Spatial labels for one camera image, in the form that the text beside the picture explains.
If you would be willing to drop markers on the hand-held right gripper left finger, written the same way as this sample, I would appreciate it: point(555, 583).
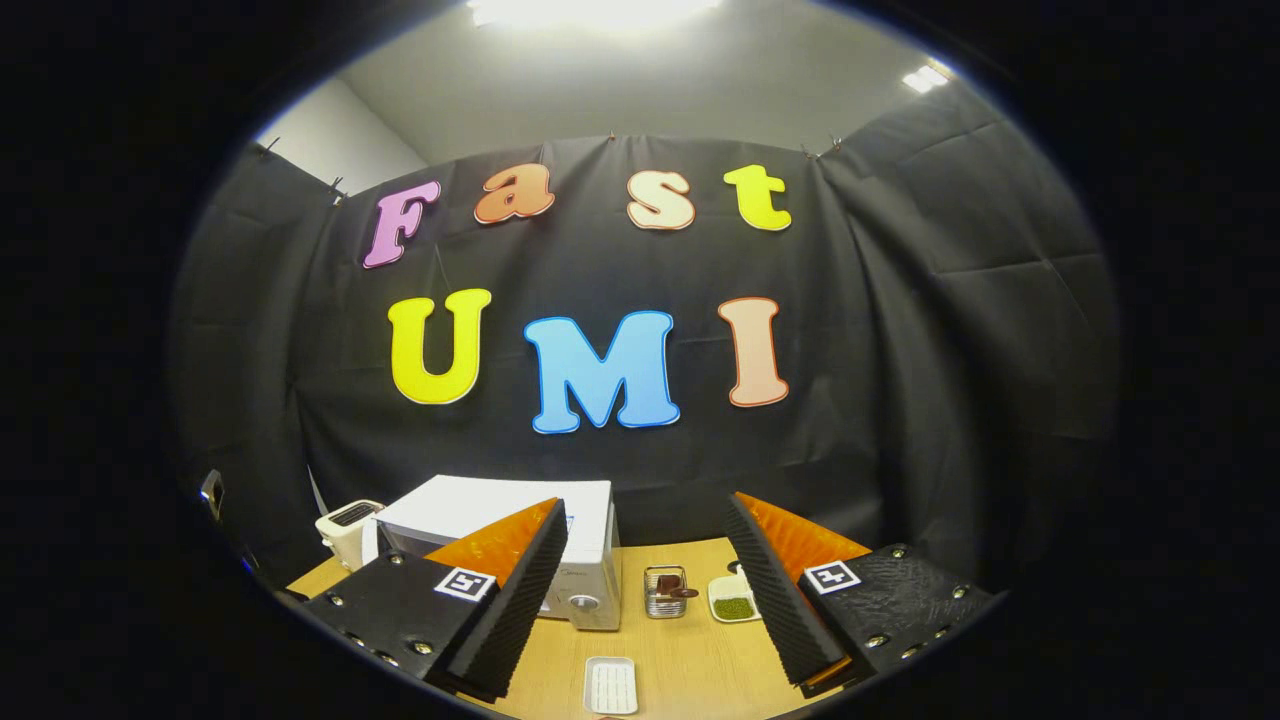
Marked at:
point(510, 610)

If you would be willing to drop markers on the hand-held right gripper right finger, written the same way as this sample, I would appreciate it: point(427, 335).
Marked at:
point(775, 610)

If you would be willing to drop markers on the white microwave oven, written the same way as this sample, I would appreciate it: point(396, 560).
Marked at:
point(480, 505)

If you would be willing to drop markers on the pile of green beans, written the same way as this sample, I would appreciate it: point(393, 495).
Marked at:
point(735, 608)

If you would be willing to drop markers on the white divided dish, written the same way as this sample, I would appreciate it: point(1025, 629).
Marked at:
point(722, 586)

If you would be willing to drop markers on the brown wooden spoon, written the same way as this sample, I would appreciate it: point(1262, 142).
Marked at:
point(685, 592)

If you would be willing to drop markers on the white rectangular plate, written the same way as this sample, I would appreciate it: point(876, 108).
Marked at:
point(610, 685)

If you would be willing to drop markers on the white toaster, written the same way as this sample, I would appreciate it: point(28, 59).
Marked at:
point(345, 535)

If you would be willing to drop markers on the small ceiling light panel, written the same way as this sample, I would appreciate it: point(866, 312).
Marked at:
point(925, 78)

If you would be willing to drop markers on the long ceiling light panel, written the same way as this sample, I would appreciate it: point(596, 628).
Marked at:
point(590, 12)

